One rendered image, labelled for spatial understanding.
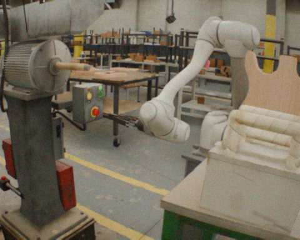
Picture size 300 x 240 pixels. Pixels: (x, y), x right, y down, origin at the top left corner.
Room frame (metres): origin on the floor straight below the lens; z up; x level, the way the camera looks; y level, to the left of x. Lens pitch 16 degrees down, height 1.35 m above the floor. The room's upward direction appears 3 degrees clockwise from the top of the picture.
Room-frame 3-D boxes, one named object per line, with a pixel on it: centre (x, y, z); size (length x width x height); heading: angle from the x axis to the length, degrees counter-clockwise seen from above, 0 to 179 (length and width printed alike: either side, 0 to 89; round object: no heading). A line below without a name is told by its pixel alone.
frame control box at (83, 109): (1.45, 0.42, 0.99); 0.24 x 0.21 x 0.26; 59
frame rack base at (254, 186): (0.59, -0.30, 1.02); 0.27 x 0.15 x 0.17; 57
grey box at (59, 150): (1.45, 0.60, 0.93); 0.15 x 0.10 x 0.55; 59
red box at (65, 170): (1.46, 0.59, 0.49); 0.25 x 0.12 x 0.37; 59
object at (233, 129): (0.60, -0.20, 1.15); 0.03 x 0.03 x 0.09
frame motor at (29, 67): (1.29, 0.62, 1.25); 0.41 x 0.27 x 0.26; 59
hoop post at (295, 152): (0.50, -0.34, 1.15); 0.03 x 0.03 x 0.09
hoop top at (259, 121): (0.55, -0.27, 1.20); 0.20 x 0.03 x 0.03; 56
